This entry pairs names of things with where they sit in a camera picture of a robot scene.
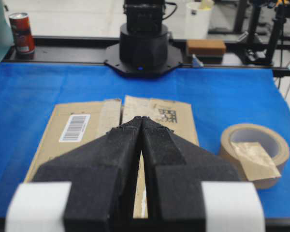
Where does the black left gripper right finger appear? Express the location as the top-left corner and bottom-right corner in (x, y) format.
(140, 116), (266, 232)

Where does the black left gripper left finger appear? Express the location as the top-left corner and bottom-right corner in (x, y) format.
(4, 116), (143, 232)

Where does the brown cardboard box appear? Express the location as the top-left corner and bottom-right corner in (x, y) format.
(22, 95), (199, 206)

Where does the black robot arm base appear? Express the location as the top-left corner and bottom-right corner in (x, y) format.
(104, 0), (183, 76)

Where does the brown packing tape roll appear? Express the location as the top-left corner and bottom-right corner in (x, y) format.
(219, 123), (290, 189)

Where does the blue table cloth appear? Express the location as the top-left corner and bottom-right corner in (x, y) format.
(0, 63), (290, 218)

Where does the brown sponge block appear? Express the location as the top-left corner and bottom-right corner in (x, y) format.
(186, 39), (227, 63)

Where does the black tripod stand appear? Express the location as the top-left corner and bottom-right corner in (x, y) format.
(239, 0), (290, 66)

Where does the red drink can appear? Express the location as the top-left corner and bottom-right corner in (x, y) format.
(9, 12), (35, 55)

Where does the white plastic bucket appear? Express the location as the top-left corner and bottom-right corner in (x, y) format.
(185, 0), (214, 39)

